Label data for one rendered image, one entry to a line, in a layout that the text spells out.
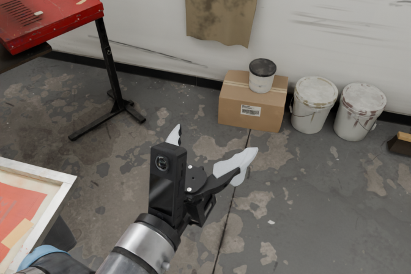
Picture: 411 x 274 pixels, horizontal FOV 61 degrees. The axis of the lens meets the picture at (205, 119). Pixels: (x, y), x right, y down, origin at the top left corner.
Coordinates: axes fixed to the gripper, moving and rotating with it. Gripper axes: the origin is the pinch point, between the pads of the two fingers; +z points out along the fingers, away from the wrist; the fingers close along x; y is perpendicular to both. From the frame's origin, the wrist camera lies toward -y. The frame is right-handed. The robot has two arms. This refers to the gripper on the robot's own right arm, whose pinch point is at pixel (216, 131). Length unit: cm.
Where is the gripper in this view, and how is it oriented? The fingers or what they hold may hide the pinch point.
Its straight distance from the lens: 60.4
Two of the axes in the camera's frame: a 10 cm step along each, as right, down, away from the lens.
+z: 4.7, -6.4, 6.1
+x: 8.7, 2.5, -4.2
